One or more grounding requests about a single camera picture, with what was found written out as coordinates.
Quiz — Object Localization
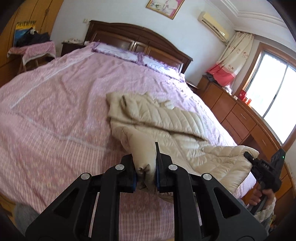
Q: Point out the wooden drawer cabinet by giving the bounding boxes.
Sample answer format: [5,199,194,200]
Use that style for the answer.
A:
[197,75,295,225]

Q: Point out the white wall air conditioner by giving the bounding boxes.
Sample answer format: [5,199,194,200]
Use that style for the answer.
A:
[198,11,229,44]

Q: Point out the pink floral bedspread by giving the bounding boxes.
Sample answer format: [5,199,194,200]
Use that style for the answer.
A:
[0,41,256,241]

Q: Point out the dark wooden right nightstand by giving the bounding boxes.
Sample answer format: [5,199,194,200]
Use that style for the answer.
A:
[186,81,200,92]

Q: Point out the chair with pink cover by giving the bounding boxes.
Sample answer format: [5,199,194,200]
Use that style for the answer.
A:
[7,41,56,74]

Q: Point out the red boxes on windowsill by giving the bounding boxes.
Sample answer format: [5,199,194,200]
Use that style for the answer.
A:
[235,89,252,105]

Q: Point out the purple ruffled pillow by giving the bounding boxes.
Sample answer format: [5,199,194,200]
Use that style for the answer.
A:
[139,54,180,78]
[92,42,142,64]

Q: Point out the wooden framed window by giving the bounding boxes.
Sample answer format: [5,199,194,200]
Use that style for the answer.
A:
[235,42,295,151]

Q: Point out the dark wooden left nightstand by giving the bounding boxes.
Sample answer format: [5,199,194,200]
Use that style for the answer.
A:
[61,42,85,56]

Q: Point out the right purple ruffled pillow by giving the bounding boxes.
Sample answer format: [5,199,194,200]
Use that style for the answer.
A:
[139,54,180,78]

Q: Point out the beige quilted down jacket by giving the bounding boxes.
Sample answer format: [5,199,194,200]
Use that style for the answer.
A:
[106,92,259,198]

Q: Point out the left purple ruffled pillow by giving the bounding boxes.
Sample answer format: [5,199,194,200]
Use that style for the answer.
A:
[92,42,142,64]

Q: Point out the framed wedding photo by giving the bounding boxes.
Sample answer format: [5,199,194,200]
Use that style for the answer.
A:
[146,0,184,20]

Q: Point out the dark wooden headboard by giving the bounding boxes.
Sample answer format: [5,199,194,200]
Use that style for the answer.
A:
[85,20,193,73]

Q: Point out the blue yellow poster board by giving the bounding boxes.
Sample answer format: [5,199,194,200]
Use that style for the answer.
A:
[13,21,37,47]

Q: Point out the orange wooden wardrobe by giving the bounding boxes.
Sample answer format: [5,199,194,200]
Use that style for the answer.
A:
[1,0,63,86]

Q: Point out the black bag on chair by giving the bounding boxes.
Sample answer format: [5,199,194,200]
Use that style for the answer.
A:
[16,28,50,48]

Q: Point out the cream and red curtain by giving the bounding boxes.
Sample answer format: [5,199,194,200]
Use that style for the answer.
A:
[206,32,254,86]

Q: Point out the person's right hand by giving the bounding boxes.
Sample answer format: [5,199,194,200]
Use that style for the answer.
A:
[249,186,275,209]

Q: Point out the dark wooden nightstand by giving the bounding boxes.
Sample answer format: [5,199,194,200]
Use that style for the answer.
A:
[61,42,85,56]
[186,81,200,92]

